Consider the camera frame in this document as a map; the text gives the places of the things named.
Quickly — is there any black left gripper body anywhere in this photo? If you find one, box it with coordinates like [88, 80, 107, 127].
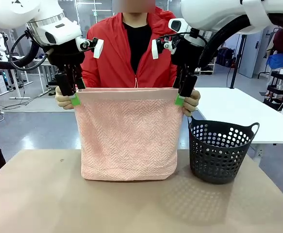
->
[50, 40, 86, 68]

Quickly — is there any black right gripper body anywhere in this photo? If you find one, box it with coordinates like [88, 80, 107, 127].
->
[170, 38, 201, 68]

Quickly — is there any pink herringbone towel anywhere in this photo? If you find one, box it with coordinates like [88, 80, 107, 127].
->
[73, 87, 183, 182]

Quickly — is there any dark perforated plastic basket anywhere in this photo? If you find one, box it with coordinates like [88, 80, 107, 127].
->
[187, 116, 260, 184]

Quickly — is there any red-sleeved left forearm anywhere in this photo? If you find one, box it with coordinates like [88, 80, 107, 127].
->
[164, 60, 180, 88]

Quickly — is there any red-sleeved right forearm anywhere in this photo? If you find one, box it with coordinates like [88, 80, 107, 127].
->
[82, 60, 100, 88]

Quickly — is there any person's right hand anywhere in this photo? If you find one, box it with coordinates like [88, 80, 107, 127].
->
[55, 86, 75, 110]

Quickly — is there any person's left hand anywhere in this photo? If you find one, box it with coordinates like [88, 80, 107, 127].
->
[182, 89, 201, 117]

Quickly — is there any wooden shoe rack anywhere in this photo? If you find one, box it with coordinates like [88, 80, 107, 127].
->
[194, 57, 216, 75]

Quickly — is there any black bag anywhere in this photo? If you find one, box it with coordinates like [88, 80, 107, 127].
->
[216, 48, 234, 68]

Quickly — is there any person in red jacket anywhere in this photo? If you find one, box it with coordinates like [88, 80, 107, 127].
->
[81, 0, 181, 89]

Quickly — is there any white desk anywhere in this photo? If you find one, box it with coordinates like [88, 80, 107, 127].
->
[0, 55, 33, 100]

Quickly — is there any black tripod stand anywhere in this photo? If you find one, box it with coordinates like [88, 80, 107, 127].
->
[227, 33, 248, 90]

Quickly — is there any large white table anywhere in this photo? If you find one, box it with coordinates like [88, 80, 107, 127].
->
[194, 86, 283, 144]

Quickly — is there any grey door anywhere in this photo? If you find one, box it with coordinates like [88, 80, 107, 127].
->
[238, 30, 266, 79]

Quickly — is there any black trolley cart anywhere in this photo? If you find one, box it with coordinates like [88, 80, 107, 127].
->
[264, 70, 283, 112]

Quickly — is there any blue bag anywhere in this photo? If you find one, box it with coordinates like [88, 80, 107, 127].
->
[266, 53, 283, 71]

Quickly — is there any maroon hanging garment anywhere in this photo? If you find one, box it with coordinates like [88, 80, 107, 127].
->
[268, 28, 283, 61]

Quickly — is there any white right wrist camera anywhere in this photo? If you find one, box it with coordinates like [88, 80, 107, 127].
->
[151, 36, 178, 60]

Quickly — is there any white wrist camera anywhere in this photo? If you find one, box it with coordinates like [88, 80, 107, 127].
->
[76, 37, 105, 59]
[151, 36, 178, 60]

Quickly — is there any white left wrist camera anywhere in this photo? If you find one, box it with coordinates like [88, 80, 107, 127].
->
[76, 37, 105, 59]

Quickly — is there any right arm black hose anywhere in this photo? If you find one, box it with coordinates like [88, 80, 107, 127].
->
[199, 13, 283, 70]

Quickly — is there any arm black hose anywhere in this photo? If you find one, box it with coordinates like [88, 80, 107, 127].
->
[199, 13, 283, 70]
[0, 45, 40, 69]

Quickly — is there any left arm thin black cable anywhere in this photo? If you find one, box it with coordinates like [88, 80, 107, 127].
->
[9, 31, 56, 72]

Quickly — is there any left arm black hose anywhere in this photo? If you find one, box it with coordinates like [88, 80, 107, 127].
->
[0, 45, 40, 69]

